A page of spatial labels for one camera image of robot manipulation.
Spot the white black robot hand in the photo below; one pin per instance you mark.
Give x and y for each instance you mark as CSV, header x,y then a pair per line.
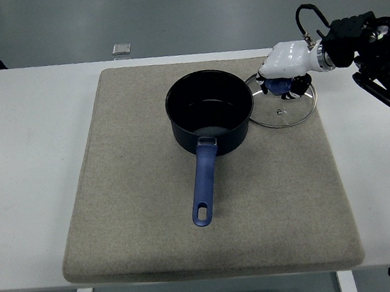
x,y
287,60

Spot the glass pot lid blue knob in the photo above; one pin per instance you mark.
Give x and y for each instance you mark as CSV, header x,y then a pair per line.
x,y
277,86

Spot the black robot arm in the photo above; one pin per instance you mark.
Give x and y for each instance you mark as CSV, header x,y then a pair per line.
x,y
348,34

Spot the small silver square floor plate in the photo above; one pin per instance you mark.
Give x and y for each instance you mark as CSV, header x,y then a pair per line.
x,y
122,48

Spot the beige fabric mat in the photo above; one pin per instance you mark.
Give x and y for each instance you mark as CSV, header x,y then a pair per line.
x,y
133,196

